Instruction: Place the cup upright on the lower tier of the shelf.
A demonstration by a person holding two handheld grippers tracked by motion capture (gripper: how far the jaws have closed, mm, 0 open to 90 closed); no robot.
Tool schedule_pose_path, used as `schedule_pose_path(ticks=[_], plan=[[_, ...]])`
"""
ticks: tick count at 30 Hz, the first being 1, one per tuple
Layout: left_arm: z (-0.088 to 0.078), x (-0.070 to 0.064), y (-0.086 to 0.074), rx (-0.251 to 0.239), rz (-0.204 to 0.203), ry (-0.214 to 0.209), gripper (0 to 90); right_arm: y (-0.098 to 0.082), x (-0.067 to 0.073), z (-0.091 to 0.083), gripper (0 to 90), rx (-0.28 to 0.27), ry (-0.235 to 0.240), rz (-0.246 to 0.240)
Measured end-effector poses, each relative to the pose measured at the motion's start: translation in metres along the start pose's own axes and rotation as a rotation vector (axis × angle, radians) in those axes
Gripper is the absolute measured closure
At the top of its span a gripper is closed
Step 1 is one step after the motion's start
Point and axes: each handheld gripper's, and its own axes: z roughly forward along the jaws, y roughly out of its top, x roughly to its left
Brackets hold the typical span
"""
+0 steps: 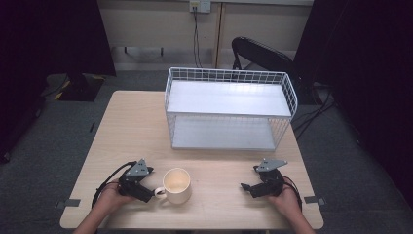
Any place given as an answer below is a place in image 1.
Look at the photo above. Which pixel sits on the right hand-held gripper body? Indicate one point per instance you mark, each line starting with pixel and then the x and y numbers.
pixel 272 183

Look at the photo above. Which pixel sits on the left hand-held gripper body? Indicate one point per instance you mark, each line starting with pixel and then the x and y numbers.
pixel 131 182

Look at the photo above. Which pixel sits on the cream ceramic cup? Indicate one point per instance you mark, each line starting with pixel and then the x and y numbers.
pixel 177 187

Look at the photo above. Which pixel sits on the person's right hand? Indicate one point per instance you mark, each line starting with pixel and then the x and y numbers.
pixel 289 198

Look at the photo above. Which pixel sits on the person's left hand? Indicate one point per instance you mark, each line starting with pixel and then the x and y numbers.
pixel 112 198

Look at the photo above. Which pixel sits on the black stand base yellow tape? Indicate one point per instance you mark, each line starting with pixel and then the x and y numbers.
pixel 76 87

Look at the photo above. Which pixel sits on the black folding chair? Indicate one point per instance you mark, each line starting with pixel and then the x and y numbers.
pixel 266 57

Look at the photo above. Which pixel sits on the black curtain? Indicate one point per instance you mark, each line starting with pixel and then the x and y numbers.
pixel 48 48
pixel 367 65

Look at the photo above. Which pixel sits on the white wall socket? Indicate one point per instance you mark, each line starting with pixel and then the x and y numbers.
pixel 200 5

